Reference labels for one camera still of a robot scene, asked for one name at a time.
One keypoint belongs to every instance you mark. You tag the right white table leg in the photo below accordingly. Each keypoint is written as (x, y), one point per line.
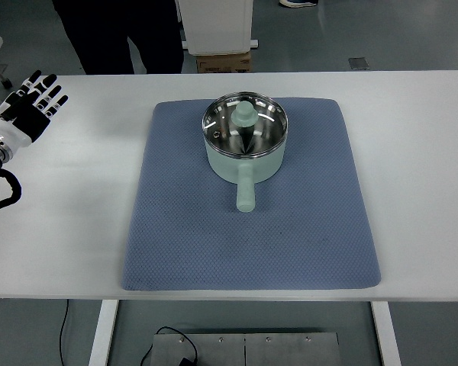
(385, 334)

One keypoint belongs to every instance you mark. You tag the grey floor plate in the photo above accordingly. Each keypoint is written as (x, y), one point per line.
(358, 63)

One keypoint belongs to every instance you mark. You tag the blue textured mat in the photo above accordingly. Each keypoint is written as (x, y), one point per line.
(309, 229)

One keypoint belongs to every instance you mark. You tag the cardboard box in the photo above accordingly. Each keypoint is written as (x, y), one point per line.
(230, 63)

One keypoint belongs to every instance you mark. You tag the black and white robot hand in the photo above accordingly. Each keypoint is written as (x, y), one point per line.
(26, 113)

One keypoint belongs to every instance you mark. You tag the left white table leg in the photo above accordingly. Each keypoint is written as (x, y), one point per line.
(104, 333)

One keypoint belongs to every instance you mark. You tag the glass lid with green knob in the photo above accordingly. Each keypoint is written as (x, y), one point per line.
(245, 125)

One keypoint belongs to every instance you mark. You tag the green pot with handle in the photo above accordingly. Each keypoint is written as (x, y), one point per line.
(245, 173)

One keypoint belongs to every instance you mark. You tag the white table leg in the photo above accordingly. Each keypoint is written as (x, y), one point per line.
(104, 333)
(385, 334)

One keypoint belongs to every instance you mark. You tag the metal base plate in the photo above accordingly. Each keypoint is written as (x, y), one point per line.
(278, 348)

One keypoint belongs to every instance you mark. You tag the blue shoe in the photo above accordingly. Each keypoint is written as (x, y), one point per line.
(298, 3)

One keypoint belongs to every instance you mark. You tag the person in dark trousers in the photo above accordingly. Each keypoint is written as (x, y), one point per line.
(100, 33)

